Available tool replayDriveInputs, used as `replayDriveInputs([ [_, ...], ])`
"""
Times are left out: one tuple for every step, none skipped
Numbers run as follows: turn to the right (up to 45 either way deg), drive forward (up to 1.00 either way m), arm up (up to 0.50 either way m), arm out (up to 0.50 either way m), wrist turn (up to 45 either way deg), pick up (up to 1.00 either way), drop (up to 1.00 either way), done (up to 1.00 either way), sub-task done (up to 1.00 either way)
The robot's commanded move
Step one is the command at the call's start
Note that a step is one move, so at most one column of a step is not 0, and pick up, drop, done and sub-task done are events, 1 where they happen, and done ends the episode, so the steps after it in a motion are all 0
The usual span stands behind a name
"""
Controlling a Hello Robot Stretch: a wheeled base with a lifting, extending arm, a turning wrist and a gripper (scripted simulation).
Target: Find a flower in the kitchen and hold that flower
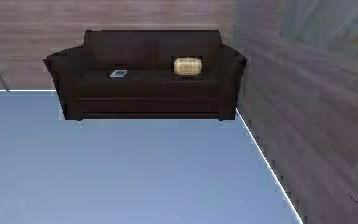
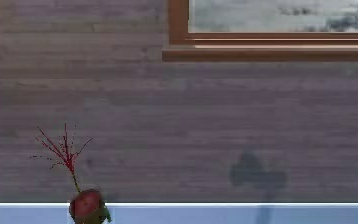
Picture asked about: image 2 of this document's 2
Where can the brown framed window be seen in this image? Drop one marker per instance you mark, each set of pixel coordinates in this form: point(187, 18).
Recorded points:
point(180, 30)

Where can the red flower in vase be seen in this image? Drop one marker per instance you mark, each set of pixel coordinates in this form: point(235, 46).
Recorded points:
point(87, 205)

